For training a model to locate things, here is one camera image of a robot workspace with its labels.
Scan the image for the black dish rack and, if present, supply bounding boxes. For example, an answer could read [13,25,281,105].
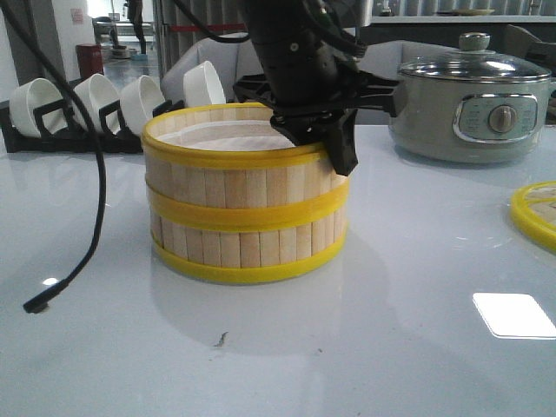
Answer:
[0,82,186,154]

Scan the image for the red trash bin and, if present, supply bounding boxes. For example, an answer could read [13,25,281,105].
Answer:
[76,43,103,79]

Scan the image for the glass pot lid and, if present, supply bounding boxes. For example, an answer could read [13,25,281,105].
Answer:
[398,32,552,83]

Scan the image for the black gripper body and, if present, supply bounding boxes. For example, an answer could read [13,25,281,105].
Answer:
[234,64,399,145]

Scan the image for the woven bamboo steamer lid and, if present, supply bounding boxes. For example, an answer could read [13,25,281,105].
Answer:
[510,181,555,253]

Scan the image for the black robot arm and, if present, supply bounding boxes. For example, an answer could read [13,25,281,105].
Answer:
[234,1,398,176]

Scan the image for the grey-green electric pot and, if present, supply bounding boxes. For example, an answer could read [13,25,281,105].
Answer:
[388,69,556,165]

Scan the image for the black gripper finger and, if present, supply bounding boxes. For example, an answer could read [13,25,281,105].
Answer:
[324,109,358,176]

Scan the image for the person in background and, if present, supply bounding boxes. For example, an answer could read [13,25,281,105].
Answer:
[123,0,147,56]

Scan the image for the black hanging cable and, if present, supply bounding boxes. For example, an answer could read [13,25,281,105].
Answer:
[0,0,108,314]

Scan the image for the bamboo steamer drawer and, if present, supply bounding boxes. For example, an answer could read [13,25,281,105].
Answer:
[150,208,348,285]
[142,103,349,232]

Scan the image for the white bowl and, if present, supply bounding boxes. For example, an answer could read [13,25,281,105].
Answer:
[74,73,120,133]
[182,61,226,107]
[120,75,165,136]
[9,78,63,138]

